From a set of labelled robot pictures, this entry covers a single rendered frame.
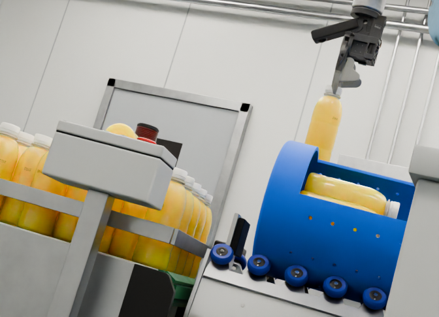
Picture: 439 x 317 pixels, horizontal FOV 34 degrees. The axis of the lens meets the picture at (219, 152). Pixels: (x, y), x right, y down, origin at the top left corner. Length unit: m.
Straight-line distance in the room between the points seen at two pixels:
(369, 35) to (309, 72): 3.61
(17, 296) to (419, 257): 0.76
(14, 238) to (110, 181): 0.26
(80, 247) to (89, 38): 5.01
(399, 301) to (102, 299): 0.59
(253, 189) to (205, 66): 1.08
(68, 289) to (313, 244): 0.46
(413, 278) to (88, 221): 0.58
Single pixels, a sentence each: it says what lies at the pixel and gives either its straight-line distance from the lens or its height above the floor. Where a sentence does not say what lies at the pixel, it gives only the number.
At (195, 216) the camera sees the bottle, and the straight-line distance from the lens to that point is 1.50.
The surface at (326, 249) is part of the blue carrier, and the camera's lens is 1.38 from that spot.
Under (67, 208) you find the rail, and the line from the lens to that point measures 1.40.
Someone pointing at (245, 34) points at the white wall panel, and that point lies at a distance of 5.63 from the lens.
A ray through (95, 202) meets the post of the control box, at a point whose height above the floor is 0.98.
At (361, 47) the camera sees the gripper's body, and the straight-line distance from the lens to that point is 1.75.
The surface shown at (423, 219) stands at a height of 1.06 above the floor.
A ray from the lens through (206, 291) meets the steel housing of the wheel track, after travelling 1.40.
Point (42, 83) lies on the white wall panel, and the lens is 6.31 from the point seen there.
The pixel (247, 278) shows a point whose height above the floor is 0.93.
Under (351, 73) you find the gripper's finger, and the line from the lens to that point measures 1.73.
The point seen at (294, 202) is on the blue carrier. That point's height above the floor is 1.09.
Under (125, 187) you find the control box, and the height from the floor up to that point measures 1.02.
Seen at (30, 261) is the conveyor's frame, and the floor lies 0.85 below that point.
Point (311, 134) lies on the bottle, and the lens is 1.71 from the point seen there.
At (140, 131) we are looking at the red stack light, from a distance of 1.97.
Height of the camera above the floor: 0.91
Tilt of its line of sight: 10 degrees up
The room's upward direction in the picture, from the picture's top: 17 degrees clockwise
